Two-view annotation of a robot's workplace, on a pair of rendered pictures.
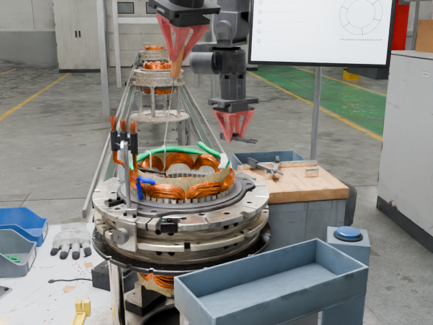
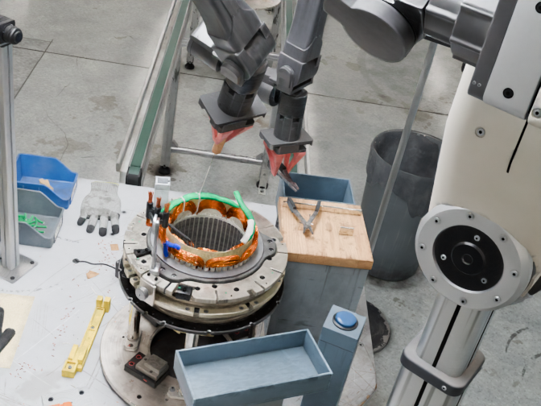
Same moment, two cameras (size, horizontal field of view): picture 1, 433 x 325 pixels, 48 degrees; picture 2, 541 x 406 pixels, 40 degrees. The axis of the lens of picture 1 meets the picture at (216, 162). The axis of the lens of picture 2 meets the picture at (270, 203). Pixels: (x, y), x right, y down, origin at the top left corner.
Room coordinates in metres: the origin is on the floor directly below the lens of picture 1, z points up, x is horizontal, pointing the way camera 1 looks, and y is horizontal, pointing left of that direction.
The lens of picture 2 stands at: (-0.30, -0.08, 2.00)
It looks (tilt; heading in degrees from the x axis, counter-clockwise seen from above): 34 degrees down; 2
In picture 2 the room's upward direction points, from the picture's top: 11 degrees clockwise
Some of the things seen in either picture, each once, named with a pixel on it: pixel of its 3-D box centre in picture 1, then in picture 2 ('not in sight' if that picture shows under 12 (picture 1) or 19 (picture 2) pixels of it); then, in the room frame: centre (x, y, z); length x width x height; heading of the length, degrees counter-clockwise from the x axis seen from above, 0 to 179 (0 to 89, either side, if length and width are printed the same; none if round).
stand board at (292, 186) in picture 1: (288, 180); (323, 231); (1.02, -0.16, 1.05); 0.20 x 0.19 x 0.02; 11
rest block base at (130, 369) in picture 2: not in sight; (146, 369); (0.75, 0.14, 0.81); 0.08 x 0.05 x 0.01; 68
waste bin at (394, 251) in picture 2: not in sight; (399, 209); (2.38, -0.54, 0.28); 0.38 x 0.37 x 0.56; 98
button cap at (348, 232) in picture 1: (348, 232); (345, 319); (0.77, -0.23, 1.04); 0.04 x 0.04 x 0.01
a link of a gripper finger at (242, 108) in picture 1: (234, 120); (283, 155); (1.10, -0.04, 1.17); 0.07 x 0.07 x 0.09; 33
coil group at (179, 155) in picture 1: (178, 162); (211, 208); (0.91, 0.07, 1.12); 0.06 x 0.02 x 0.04; 104
